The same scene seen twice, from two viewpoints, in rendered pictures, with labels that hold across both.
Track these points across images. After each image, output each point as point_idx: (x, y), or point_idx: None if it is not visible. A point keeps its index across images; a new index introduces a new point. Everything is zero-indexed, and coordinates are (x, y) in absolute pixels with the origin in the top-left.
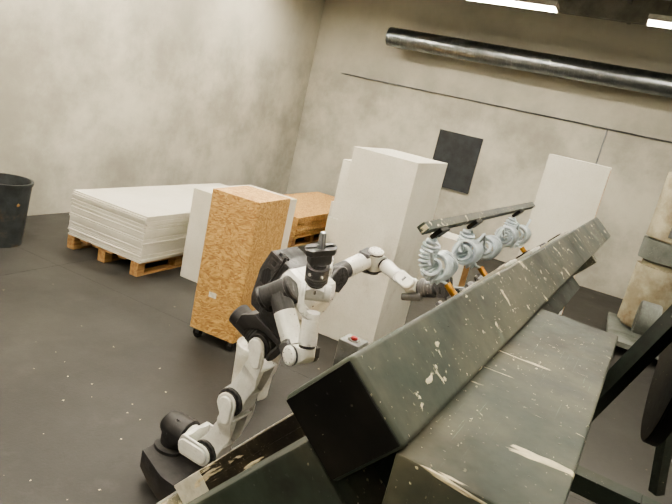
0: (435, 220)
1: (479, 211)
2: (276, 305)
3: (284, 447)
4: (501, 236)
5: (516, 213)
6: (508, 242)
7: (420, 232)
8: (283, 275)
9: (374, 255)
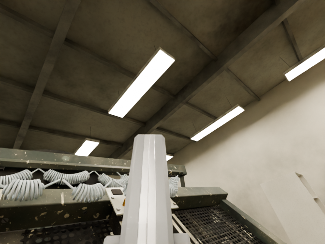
0: (173, 170)
1: (122, 166)
2: None
3: None
4: (45, 188)
5: (4, 167)
6: (6, 198)
7: (182, 174)
8: None
9: None
